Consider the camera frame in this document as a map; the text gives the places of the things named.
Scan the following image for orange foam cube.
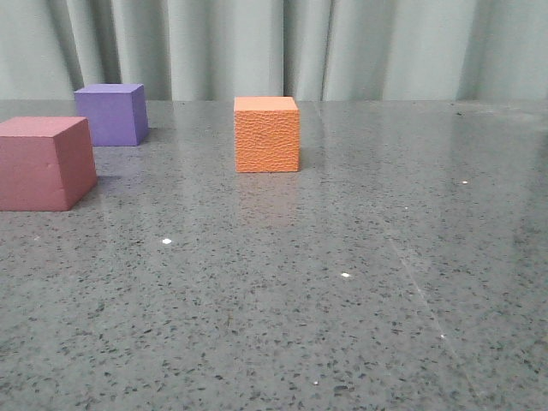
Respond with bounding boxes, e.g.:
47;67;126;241
234;96;301;173

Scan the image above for pale green curtain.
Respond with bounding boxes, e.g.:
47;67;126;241
1;1;547;101

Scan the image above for purple foam cube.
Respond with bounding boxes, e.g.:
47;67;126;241
74;84;149;146

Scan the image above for red foam cube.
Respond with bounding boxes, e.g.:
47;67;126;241
1;116;98;211

